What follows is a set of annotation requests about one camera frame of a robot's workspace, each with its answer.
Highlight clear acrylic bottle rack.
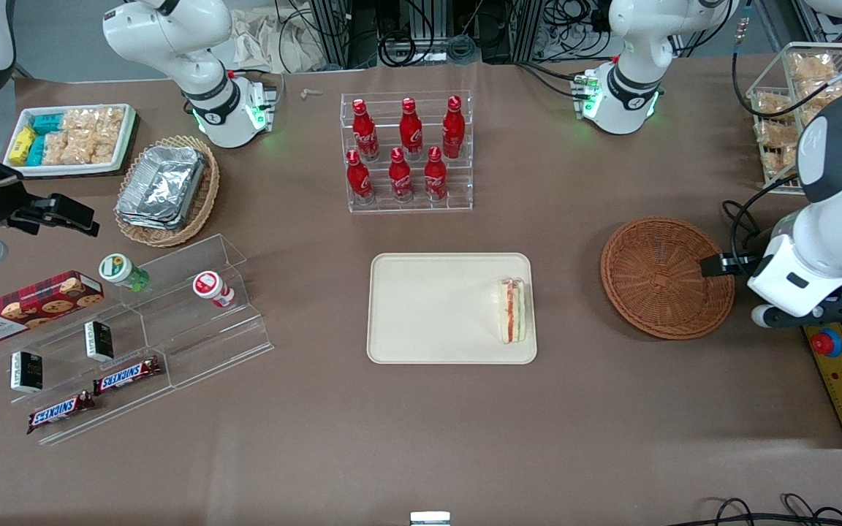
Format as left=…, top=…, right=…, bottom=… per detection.
left=341, top=90, right=474, bottom=214

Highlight clear rice cracker bag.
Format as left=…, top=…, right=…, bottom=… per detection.
left=63, top=107, right=126, bottom=164
left=67, top=126, right=97, bottom=166
left=42, top=131, right=71, bottom=166

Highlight round brown wicker basket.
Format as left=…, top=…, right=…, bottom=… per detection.
left=600, top=216, right=736, bottom=340

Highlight stacked aluminium foil trays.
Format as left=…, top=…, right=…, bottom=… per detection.
left=115, top=145, right=206, bottom=231

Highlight beige rectangular tray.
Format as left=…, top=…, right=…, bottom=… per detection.
left=367, top=253, right=538, bottom=365

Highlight red tartan cookie box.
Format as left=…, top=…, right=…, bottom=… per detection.
left=0, top=270, right=105, bottom=346

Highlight black base cables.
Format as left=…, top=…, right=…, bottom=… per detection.
left=515, top=61, right=588, bottom=100

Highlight red yogurt cup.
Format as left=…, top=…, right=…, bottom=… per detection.
left=192, top=271, right=235, bottom=310

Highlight black floor cables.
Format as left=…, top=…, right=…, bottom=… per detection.
left=684, top=494, right=842, bottom=526

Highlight white wire rack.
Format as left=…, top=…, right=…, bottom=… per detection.
left=746, top=42, right=842, bottom=195

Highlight triangle sandwich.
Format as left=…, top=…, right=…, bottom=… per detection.
left=497, top=277, right=532, bottom=345

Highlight aluminium frame rack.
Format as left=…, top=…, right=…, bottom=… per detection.
left=308, top=0, right=542, bottom=68

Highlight crumpled white cloth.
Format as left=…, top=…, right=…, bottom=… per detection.
left=230, top=7, right=327, bottom=74

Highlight yellow snack packet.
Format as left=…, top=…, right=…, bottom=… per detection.
left=9, top=127, right=37, bottom=166

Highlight white rectangular snack tray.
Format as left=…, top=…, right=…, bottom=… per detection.
left=3, top=104, right=137, bottom=178

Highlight red cola bottle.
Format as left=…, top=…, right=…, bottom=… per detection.
left=442, top=95, right=466, bottom=160
left=352, top=99, right=380, bottom=162
left=424, top=146, right=449, bottom=202
left=399, top=97, right=424, bottom=161
left=389, top=148, right=414, bottom=203
left=346, top=149, right=374, bottom=205

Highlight green yogurt cup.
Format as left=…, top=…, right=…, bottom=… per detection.
left=98, top=254, right=150, bottom=292

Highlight clear acrylic stepped display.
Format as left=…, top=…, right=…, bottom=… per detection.
left=0, top=234, right=276, bottom=446

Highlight oval tan wicker basket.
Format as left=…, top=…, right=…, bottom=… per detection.
left=114, top=135, right=221, bottom=248

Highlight Snickers chocolate bar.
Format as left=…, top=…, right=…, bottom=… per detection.
left=26, top=391, right=96, bottom=435
left=92, top=357, right=163, bottom=396

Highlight small black box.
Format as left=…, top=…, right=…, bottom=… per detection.
left=84, top=321, right=115, bottom=362
left=10, top=351, right=44, bottom=394

